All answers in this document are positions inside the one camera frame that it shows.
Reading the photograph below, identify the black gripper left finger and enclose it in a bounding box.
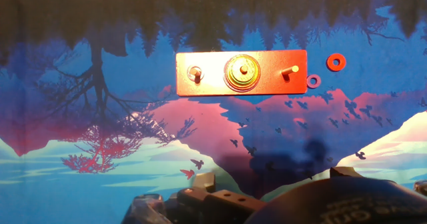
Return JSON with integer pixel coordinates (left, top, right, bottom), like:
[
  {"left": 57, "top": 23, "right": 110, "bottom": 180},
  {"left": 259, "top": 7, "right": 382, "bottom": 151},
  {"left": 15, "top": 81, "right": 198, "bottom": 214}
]
[{"left": 166, "top": 172, "right": 268, "bottom": 224}]

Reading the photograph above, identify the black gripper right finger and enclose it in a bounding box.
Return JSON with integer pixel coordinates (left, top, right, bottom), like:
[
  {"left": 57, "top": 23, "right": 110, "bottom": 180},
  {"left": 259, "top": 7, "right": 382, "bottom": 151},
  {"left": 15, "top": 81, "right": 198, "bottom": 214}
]
[{"left": 330, "top": 166, "right": 364, "bottom": 179}]

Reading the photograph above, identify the red Hanoi base with pegs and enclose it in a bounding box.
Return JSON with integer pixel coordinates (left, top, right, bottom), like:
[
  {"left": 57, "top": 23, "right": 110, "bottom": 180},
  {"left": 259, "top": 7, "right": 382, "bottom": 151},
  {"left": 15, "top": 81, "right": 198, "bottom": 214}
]
[{"left": 175, "top": 49, "right": 308, "bottom": 97}]

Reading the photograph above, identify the printed landscape cloth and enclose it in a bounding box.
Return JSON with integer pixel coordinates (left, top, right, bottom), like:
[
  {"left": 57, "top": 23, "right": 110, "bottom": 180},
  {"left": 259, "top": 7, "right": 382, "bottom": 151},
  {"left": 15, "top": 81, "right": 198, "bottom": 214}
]
[{"left": 0, "top": 0, "right": 427, "bottom": 224}]

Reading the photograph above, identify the small purple Hanoi ring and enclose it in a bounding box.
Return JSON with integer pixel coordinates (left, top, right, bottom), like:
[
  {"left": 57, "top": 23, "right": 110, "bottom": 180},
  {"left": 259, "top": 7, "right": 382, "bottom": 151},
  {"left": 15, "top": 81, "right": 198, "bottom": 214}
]
[
  {"left": 187, "top": 65, "right": 205, "bottom": 83},
  {"left": 306, "top": 73, "right": 322, "bottom": 89}
]

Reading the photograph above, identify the small red Hanoi ring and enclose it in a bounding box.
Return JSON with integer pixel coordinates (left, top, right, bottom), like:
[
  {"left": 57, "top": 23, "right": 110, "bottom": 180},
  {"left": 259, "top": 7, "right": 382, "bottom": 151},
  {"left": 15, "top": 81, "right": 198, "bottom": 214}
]
[{"left": 326, "top": 53, "right": 347, "bottom": 73}]

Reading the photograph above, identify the large red Hanoi ring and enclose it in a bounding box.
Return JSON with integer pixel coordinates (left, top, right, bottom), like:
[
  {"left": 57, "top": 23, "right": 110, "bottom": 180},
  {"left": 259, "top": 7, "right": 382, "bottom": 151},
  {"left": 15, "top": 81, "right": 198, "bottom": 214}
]
[{"left": 224, "top": 54, "right": 262, "bottom": 91}]

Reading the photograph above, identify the yellow Hanoi ring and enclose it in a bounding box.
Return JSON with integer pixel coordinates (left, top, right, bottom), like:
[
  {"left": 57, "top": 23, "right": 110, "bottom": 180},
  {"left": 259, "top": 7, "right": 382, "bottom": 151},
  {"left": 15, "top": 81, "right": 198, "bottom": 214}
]
[{"left": 226, "top": 55, "right": 261, "bottom": 89}]

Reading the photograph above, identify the green Hanoi ring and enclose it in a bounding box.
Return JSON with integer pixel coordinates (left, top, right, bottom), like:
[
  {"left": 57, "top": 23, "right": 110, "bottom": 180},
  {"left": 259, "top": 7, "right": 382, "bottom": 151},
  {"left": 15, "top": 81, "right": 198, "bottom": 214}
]
[{"left": 228, "top": 57, "right": 260, "bottom": 86}]

